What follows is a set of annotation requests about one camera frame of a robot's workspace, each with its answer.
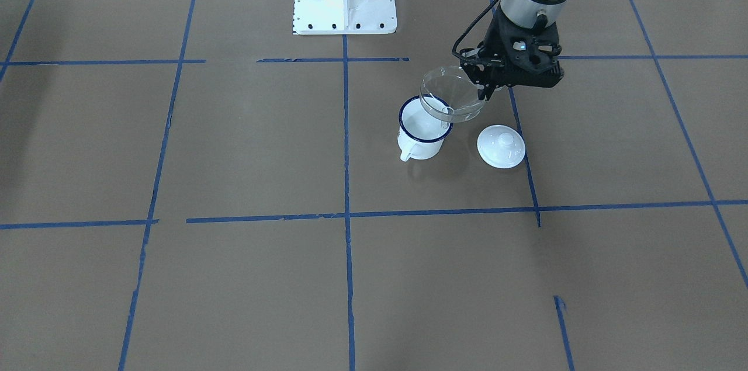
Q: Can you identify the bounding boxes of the clear plastic funnel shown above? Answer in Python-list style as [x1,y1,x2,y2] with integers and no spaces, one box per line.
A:
[419,67,488,130]

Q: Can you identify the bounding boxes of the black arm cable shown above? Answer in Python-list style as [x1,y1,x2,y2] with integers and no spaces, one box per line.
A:
[451,0,505,62]

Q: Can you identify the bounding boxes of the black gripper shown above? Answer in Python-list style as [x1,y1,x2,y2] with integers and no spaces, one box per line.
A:
[459,9,564,102]

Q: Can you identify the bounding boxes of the white enamel mug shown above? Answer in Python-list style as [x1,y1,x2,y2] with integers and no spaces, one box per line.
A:
[397,96,452,162]

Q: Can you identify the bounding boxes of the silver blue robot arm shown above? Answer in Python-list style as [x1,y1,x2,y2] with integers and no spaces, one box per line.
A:
[452,0,568,102]

